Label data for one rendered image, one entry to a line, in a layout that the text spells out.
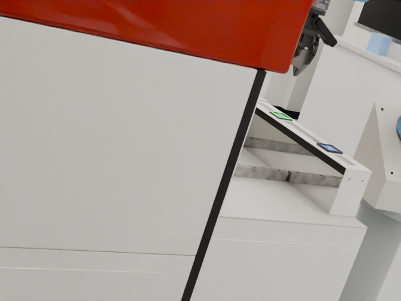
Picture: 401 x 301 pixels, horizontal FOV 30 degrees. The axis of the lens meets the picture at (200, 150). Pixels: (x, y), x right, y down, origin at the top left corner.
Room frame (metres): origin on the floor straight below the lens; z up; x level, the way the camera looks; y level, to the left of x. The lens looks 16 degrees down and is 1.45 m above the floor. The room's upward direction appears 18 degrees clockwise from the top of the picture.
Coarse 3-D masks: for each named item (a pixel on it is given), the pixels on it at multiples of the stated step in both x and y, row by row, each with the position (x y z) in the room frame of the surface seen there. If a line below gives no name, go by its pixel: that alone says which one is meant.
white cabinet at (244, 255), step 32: (224, 224) 1.68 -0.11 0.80; (256, 224) 1.72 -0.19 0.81; (288, 224) 1.78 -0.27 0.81; (224, 256) 1.69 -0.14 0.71; (256, 256) 1.74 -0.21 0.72; (288, 256) 1.79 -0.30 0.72; (320, 256) 1.85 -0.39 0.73; (352, 256) 1.92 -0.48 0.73; (224, 288) 1.71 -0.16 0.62; (256, 288) 1.76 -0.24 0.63; (288, 288) 1.82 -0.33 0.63; (320, 288) 1.88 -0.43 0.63
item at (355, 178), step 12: (264, 108) 2.33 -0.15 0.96; (276, 120) 2.22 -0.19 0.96; (300, 132) 2.16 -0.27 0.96; (312, 132) 2.21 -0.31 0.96; (312, 144) 2.06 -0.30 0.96; (336, 156) 2.01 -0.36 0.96; (348, 156) 2.05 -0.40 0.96; (348, 168) 1.93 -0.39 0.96; (360, 168) 1.96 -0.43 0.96; (348, 180) 1.94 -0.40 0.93; (360, 180) 1.96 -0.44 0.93; (348, 192) 1.94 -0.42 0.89; (360, 192) 1.97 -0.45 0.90; (336, 204) 1.93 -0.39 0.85; (348, 204) 1.95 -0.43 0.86; (348, 216) 1.96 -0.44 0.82
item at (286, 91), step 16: (336, 0) 6.84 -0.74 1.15; (352, 0) 6.94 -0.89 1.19; (320, 16) 6.78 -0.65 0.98; (336, 16) 6.87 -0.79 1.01; (336, 32) 6.91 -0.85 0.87; (320, 48) 6.85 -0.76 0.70; (272, 80) 6.73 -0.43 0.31; (288, 80) 6.83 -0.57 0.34; (304, 80) 6.82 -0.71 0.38; (272, 96) 6.77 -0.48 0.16; (288, 96) 6.79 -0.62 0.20; (304, 96) 6.86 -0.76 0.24; (288, 112) 6.83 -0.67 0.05
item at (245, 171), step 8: (240, 168) 2.01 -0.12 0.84; (248, 168) 2.02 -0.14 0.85; (256, 168) 2.03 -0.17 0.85; (264, 168) 2.06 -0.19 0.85; (272, 168) 2.08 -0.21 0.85; (240, 176) 2.01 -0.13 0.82; (248, 176) 2.02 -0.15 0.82; (256, 176) 2.04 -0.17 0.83; (264, 176) 2.05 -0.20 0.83; (272, 176) 2.07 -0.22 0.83; (280, 176) 2.08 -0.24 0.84
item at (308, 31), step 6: (312, 12) 2.24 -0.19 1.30; (318, 12) 2.24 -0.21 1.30; (324, 12) 2.26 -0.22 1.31; (312, 18) 2.27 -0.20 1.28; (306, 24) 2.26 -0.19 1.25; (312, 24) 2.26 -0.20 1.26; (306, 30) 2.23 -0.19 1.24; (312, 30) 2.24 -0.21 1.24; (318, 30) 2.28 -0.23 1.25; (300, 36) 2.23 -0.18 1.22; (306, 36) 2.24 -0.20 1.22; (312, 36) 2.25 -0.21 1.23; (318, 36) 2.26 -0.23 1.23; (300, 42) 2.23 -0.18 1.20; (306, 42) 2.25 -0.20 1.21; (312, 42) 2.25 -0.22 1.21; (318, 42) 2.26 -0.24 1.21
